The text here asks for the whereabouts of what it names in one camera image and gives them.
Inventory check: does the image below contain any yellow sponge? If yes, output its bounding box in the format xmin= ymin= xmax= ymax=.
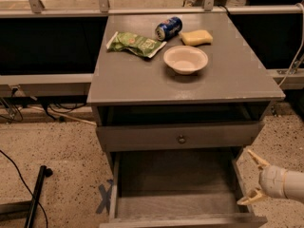
xmin=180 ymin=29 xmax=213 ymax=47

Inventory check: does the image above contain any blue soda can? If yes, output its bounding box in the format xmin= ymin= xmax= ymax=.
xmin=155 ymin=16 xmax=182 ymax=41

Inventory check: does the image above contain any blue tape cross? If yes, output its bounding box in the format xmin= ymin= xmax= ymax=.
xmin=96 ymin=179 xmax=114 ymax=214

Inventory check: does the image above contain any grey drawer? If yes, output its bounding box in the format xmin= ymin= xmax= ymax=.
xmin=97 ymin=121 xmax=264 ymax=152
xmin=100 ymin=148 xmax=267 ymax=228

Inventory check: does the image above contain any black metal stand base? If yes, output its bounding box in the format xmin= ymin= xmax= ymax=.
xmin=0 ymin=165 xmax=53 ymax=228

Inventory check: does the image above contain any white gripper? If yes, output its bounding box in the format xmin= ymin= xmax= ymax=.
xmin=237 ymin=150 xmax=286 ymax=205

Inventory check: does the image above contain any white hanging cable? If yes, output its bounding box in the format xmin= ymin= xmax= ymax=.
xmin=278 ymin=2 xmax=304 ymax=87

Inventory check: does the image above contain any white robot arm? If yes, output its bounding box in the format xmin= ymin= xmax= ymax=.
xmin=237 ymin=150 xmax=304 ymax=205

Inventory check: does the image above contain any green chip bag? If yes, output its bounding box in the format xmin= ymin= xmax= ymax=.
xmin=106 ymin=31 xmax=166 ymax=58

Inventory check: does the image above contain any black floor cable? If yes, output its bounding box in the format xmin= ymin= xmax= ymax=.
xmin=0 ymin=149 xmax=49 ymax=228

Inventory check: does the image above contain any grey top drawer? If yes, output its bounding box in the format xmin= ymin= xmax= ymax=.
xmin=97 ymin=121 xmax=264 ymax=152

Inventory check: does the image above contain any white bowl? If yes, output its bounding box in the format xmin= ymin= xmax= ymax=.
xmin=163 ymin=46 xmax=208 ymax=75

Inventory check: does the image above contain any metal railing frame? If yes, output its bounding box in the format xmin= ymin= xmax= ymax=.
xmin=0 ymin=0 xmax=303 ymax=97

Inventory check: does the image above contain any grey drawer cabinet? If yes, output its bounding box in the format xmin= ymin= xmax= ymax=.
xmin=86 ymin=12 xmax=286 ymax=176

